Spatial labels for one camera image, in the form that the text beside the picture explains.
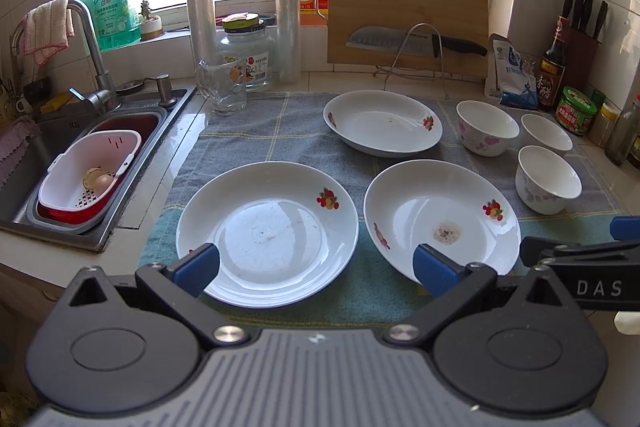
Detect white plate with brown stain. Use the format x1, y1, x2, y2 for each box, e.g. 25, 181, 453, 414
363, 159, 521, 281

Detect short plastic wrap roll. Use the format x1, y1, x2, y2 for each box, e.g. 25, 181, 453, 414
186, 0, 217, 65

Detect steel kitchen faucet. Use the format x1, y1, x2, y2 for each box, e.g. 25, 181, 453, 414
11, 0, 119, 114

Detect stainless steel sink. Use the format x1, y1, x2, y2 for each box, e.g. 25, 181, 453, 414
1, 87, 194, 253

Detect kitchen knife black handle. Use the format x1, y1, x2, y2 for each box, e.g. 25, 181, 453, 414
346, 26, 487, 58

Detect dark vinegar bottle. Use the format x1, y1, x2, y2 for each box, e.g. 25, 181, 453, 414
536, 16, 568, 112

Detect white colander basket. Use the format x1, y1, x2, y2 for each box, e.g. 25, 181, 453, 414
38, 130, 142, 225

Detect egg in colander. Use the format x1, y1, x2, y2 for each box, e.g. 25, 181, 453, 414
82, 167, 115, 196

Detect purple rag on sink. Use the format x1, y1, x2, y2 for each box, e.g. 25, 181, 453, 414
0, 116, 39, 186

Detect clear drinking glass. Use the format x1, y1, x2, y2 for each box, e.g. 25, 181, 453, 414
195, 60, 246, 116

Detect green lid sauce jar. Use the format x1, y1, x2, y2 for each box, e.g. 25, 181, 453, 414
554, 87, 598, 136

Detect grey and teal checked towel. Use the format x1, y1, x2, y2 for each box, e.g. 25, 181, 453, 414
139, 93, 625, 327

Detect sink soap dispenser pump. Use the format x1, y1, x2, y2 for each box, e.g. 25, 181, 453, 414
145, 74, 177, 109

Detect tall plastic wrap roll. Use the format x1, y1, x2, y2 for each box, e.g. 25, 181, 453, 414
274, 0, 302, 84

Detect glass jar green lid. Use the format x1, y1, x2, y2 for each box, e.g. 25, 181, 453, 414
219, 12, 276, 92

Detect green dish soap bottle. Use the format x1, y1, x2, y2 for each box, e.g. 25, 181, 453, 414
90, 0, 141, 51

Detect white bowl small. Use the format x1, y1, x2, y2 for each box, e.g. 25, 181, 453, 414
521, 114, 574, 156

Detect clear glass oil bottle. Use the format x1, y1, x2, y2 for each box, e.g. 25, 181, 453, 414
604, 94, 640, 166

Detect white bowl front pale flowers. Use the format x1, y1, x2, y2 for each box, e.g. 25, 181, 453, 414
515, 145, 582, 216

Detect wire cutting board stand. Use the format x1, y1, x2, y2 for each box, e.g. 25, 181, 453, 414
382, 22, 451, 101

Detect red wash basin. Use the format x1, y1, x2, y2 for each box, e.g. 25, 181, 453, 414
36, 113, 160, 232

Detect yellow lid spice jar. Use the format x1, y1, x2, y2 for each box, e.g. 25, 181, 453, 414
588, 101, 620, 147

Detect salt bag white blue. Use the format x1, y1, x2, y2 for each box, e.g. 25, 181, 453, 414
484, 34, 538, 110

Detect small potted plant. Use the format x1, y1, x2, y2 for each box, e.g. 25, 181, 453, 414
139, 0, 164, 41

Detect pink white dish cloth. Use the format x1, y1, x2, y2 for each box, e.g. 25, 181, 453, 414
23, 0, 75, 66

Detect knife block with knives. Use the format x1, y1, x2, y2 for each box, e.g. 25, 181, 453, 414
562, 0, 608, 91

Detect white bowl pink flowers large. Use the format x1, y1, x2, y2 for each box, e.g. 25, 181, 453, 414
456, 100, 520, 157

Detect white plate fruit print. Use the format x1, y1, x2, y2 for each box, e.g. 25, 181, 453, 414
323, 90, 442, 159

